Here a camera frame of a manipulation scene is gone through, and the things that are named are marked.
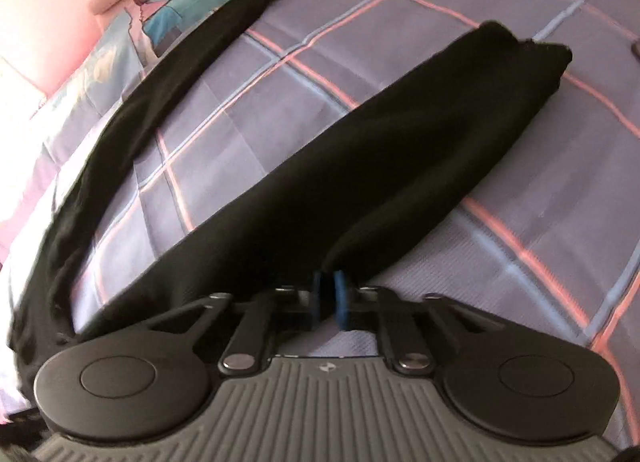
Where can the purple plaid bed sheet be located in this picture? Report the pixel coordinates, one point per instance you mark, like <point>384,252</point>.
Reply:
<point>548,242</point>

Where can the teal patchwork pillow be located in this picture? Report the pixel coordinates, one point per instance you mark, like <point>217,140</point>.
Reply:
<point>136,36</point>

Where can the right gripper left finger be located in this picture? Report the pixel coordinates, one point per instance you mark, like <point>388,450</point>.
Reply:
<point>237,335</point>

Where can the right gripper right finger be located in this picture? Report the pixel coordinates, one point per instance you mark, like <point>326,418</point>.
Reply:
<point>413,337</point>

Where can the black pants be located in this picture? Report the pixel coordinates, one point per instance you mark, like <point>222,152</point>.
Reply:
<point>355,199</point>

